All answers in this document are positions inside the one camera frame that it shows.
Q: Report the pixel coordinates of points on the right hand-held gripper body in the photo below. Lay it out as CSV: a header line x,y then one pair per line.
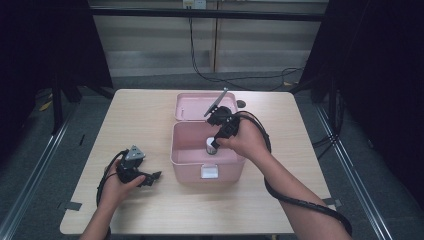
x,y
226,121

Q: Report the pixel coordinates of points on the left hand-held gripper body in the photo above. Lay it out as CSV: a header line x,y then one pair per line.
x,y
130,168

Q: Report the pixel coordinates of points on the green and white ointment bottle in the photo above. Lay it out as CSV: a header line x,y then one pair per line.
x,y
210,146

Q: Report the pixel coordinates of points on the pink storage box with lid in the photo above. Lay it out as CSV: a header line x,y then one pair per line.
x,y
190,156

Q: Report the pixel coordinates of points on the person's left hand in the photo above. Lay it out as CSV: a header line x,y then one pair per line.
x,y
115,191

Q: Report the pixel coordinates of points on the person's right hand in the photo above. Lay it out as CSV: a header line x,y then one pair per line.
x,y
250,143

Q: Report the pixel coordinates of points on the dark table grommet hole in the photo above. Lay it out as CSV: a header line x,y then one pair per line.
x,y
241,103

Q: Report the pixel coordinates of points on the black floor tape strip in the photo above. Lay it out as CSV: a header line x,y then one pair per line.
x,y
82,140

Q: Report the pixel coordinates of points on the grey tape piece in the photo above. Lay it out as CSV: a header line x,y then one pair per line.
x,y
71,206
334,201

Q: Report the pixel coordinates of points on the black metal stand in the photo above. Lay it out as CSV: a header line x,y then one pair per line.
x,y
332,110
57,110

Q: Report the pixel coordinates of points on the yellow floor tape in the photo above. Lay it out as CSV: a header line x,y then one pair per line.
x,y
45,106

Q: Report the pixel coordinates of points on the black horizontal bar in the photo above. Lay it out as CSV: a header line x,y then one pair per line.
x,y
150,13

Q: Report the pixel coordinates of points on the black curtain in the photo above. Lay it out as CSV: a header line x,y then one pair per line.
x,y
40,40
383,66

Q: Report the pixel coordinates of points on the aluminium floor rail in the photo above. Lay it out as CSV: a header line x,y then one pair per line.
x,y
35,186
360,183

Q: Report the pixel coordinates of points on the white wall outlet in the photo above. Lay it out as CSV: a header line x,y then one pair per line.
x,y
199,4

